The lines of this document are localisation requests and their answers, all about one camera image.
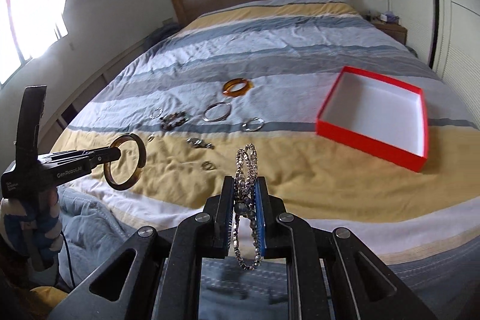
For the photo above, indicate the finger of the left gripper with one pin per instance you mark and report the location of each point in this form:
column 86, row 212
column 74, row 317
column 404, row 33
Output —
column 103, row 155

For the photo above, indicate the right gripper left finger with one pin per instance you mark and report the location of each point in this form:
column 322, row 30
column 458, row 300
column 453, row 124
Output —
column 224, row 217

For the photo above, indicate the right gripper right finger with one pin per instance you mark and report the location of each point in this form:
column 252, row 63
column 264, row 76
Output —
column 272, row 239

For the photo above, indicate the dark brown bangle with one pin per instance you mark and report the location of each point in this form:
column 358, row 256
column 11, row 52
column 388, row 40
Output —
column 135, row 176

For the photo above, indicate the silver keychain charm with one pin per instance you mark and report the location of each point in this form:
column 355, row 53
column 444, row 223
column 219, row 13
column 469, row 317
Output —
column 199, row 143

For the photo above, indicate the amber resin bangle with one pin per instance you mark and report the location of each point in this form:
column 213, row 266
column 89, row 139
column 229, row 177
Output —
column 236, row 87

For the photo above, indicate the red jewelry box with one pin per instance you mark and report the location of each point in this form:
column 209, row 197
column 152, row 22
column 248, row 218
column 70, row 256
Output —
column 379, row 115

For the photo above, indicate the left hand blue glove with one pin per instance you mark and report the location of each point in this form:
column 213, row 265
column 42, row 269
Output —
column 33, row 234

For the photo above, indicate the thin silver bangle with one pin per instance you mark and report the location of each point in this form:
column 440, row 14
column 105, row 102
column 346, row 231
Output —
column 217, row 112

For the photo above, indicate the striped duvet bed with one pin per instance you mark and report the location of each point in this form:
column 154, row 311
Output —
column 424, row 226

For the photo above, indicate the window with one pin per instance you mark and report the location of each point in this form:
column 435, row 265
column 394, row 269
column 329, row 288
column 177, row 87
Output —
column 28, row 29

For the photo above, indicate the wooden nightstand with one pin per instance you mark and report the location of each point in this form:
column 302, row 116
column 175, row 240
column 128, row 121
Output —
column 394, row 30

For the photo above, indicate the white sliding wardrobe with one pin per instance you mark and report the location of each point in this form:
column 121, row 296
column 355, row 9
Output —
column 444, row 34

